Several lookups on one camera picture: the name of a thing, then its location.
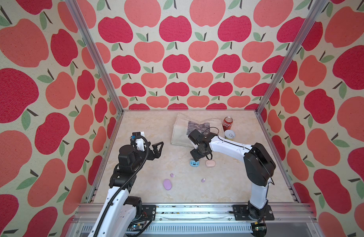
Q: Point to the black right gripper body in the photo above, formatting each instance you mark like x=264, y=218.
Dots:
x=196, y=143

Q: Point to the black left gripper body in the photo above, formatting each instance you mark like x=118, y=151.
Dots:
x=149, y=149

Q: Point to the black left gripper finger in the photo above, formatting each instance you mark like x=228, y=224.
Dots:
x=152, y=156
x=157, y=147

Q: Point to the pink earbud charging case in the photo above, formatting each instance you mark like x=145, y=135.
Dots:
x=210, y=163

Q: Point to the blue earbud charging case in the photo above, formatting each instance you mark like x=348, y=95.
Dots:
x=194, y=163

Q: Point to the purple earbud charging case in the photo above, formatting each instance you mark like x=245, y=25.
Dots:
x=167, y=184

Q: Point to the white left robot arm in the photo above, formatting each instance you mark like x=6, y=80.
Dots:
x=124, y=215

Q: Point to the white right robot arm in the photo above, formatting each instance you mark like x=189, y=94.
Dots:
x=258, y=163

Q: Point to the yellow can white lid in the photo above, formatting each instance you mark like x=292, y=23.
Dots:
x=229, y=134

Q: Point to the red cola can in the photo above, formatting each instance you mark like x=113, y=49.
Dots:
x=227, y=123

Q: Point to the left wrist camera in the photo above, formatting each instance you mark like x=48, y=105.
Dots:
x=138, y=143

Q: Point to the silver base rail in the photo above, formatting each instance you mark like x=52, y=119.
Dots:
x=285, y=219

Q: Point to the left aluminium frame post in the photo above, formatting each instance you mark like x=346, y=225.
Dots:
x=78, y=18

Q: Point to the aluminium frame post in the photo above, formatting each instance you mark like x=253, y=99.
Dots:
x=78, y=18
x=307, y=25

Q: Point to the right aluminium frame post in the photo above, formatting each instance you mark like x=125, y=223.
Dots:
x=307, y=25

